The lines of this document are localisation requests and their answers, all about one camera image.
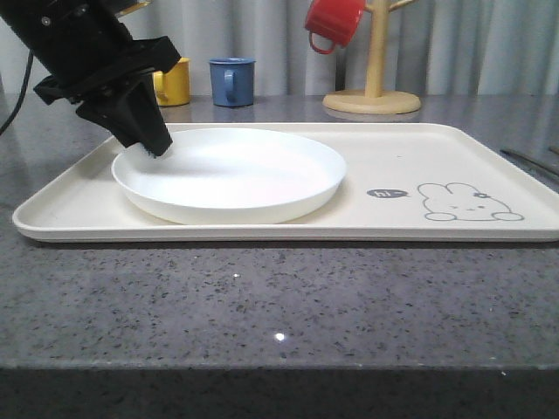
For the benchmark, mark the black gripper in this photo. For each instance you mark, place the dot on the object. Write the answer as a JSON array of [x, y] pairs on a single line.
[[88, 53]]

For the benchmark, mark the white round plate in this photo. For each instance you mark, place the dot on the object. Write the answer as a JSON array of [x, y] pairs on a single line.
[[231, 176]]

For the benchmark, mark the silver metal chopstick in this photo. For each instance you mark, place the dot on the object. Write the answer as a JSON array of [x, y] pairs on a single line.
[[530, 160]]

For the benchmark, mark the yellow enamel mug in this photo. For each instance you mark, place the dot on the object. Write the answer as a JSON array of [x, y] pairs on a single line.
[[172, 88]]

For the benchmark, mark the blue enamel mug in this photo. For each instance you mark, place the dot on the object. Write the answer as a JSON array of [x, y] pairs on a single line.
[[232, 81]]

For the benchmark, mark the red enamel mug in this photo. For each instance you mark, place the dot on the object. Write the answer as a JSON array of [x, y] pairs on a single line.
[[334, 20]]

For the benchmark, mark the wooden mug tree stand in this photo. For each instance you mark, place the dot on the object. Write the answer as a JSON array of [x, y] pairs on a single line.
[[374, 98]]

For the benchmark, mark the cream rabbit serving tray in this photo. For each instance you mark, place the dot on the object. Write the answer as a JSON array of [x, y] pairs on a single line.
[[404, 181]]

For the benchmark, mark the grey curtain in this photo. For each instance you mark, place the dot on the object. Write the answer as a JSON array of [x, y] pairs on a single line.
[[433, 47]]

